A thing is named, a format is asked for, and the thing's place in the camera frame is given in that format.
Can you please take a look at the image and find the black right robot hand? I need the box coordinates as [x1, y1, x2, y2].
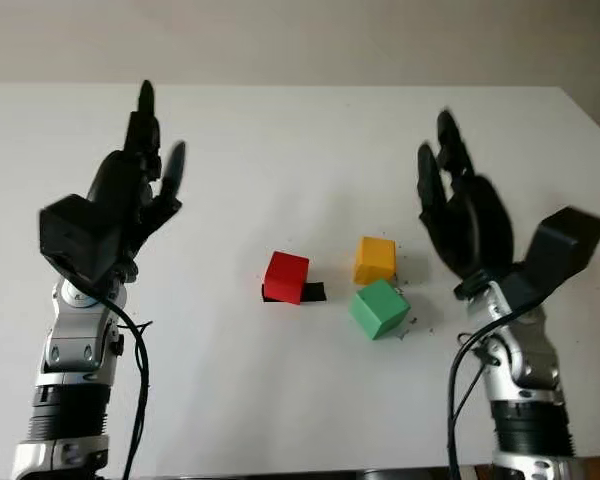
[417, 109, 516, 299]

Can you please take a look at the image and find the green cube block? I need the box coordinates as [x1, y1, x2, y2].
[348, 278, 411, 341]

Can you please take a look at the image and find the yellow cube block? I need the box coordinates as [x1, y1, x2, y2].
[353, 236, 397, 285]

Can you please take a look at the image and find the red cube block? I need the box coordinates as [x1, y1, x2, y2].
[263, 250, 310, 305]

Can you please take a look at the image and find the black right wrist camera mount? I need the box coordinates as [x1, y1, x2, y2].
[499, 206, 600, 317]

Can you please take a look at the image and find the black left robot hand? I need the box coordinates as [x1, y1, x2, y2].
[87, 79, 187, 281]

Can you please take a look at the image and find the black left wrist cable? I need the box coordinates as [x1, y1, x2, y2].
[94, 294, 154, 480]

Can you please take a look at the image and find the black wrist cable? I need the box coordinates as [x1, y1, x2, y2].
[94, 294, 154, 480]
[447, 304, 536, 480]

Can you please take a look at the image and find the black tape strip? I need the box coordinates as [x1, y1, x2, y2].
[260, 282, 327, 304]

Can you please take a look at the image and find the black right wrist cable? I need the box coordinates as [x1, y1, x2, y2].
[447, 304, 536, 480]

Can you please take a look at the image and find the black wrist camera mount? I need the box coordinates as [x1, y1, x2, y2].
[499, 206, 600, 317]
[38, 194, 122, 301]

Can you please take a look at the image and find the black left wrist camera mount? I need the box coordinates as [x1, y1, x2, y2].
[38, 194, 122, 301]

